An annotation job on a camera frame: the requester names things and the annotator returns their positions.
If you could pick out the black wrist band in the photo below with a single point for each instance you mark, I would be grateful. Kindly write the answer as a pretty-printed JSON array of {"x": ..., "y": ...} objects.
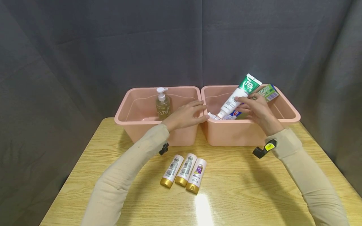
[
  {"x": 163, "y": 148},
  {"x": 264, "y": 149}
]

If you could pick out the person's left thumb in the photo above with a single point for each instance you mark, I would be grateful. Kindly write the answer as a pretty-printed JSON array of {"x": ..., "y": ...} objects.
[{"x": 202, "y": 118}]

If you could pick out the person's left fingers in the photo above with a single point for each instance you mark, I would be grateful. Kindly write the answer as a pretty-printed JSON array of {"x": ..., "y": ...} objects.
[{"x": 198, "y": 106}]

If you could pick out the person's right hand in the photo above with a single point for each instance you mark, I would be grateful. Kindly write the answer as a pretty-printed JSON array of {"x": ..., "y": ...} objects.
[{"x": 261, "y": 114}]

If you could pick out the clear pump bottle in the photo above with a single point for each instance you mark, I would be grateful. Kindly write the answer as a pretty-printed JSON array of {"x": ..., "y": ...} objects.
[{"x": 163, "y": 106}]

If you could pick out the small white tube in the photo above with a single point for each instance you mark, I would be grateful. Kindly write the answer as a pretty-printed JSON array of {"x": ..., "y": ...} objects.
[{"x": 212, "y": 116}]

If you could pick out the person's left forearm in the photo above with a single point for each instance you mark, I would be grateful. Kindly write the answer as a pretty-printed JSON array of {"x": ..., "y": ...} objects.
[{"x": 127, "y": 175}]

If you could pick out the green and white toothpaste tube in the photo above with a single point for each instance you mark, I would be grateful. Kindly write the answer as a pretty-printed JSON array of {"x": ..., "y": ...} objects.
[{"x": 240, "y": 91}]

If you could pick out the white bottle with purple label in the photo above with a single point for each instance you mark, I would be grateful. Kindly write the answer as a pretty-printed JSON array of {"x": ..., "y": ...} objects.
[{"x": 196, "y": 175}]

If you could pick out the green carton box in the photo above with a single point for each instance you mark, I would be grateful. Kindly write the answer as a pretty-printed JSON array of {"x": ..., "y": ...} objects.
[{"x": 268, "y": 92}]

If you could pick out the pink plastic bin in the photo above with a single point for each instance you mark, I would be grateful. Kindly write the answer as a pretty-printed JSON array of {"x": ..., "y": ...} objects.
[
  {"x": 234, "y": 133},
  {"x": 133, "y": 110}
]

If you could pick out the red and blue toothpaste tube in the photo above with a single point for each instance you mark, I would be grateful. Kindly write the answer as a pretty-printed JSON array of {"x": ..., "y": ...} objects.
[{"x": 234, "y": 114}]

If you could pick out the person's right forearm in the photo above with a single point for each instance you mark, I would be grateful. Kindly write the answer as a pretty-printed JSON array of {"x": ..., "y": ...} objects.
[{"x": 308, "y": 179}]

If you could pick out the person's right fingers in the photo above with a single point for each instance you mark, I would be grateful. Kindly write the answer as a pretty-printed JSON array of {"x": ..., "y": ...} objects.
[{"x": 244, "y": 111}]

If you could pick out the person's left hand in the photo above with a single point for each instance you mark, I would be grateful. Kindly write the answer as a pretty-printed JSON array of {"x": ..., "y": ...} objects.
[{"x": 183, "y": 117}]

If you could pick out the white bottle with gold cap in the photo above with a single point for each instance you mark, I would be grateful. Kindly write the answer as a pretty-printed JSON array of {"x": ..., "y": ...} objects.
[
  {"x": 186, "y": 169},
  {"x": 172, "y": 171}
]

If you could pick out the person's right thumb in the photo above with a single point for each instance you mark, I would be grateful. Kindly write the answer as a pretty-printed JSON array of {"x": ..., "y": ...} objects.
[{"x": 245, "y": 99}]

